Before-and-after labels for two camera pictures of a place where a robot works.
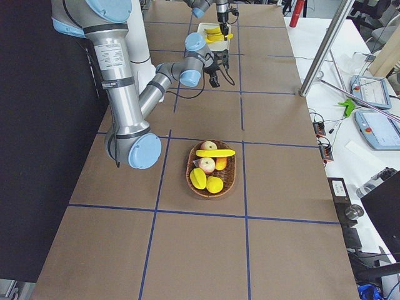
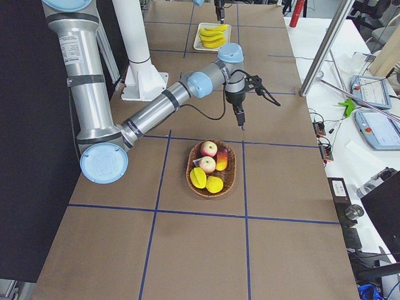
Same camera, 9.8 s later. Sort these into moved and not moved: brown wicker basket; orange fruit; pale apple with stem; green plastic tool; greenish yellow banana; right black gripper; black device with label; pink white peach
Moved: right black gripper; greenish yellow banana
Not moved: pale apple with stem; orange fruit; green plastic tool; pink white peach; black device with label; brown wicker basket
